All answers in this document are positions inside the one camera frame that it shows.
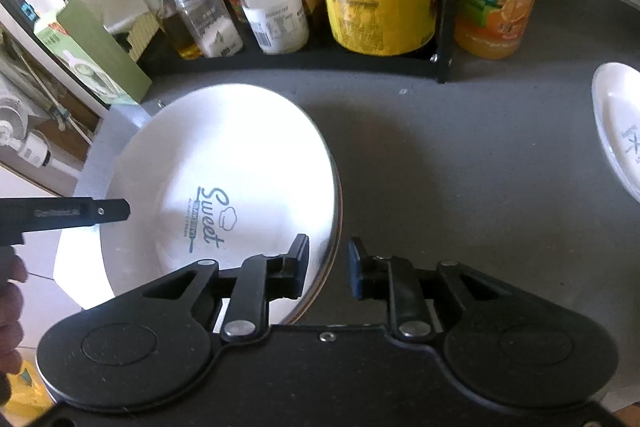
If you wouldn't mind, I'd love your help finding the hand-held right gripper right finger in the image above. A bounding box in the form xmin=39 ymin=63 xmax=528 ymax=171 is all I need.
xmin=348 ymin=237 xmax=521 ymax=342

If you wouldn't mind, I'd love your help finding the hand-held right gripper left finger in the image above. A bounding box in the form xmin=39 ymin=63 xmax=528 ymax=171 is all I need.
xmin=140 ymin=234 xmax=311 ymax=339

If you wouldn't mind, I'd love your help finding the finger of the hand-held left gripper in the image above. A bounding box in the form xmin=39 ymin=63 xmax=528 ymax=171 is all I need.
xmin=0 ymin=196 xmax=132 ymax=245

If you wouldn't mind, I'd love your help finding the white plate with floral print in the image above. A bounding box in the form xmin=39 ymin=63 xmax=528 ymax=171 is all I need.
xmin=280 ymin=147 xmax=344 ymax=325

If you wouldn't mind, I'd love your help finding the large white plate blue print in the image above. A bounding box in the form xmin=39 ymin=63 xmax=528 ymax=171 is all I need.
xmin=100 ymin=84 xmax=337 ymax=325

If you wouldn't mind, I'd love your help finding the person's left hand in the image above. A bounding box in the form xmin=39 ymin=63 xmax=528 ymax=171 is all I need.
xmin=0 ymin=253 xmax=29 ymax=358

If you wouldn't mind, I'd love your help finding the white fan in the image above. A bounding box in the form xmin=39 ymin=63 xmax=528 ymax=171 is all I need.
xmin=0 ymin=94 xmax=54 ymax=168

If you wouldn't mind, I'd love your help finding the green cardboard box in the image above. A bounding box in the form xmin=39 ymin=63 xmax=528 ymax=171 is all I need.
xmin=34 ymin=0 xmax=153 ymax=106

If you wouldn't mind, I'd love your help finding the yellow plastic bag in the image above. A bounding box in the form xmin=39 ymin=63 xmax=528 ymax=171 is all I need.
xmin=0 ymin=347 xmax=52 ymax=427

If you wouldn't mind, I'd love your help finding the white crumpled tissue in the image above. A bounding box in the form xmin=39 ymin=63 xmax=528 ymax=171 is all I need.
xmin=80 ymin=0 xmax=162 ymax=58

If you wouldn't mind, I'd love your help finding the small glass seasoning jar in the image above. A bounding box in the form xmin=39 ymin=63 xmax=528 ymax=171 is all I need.
xmin=171 ymin=0 xmax=244 ymax=59

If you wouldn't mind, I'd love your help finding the small white plate black print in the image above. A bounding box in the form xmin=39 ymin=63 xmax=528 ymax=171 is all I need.
xmin=591 ymin=62 xmax=640 ymax=202

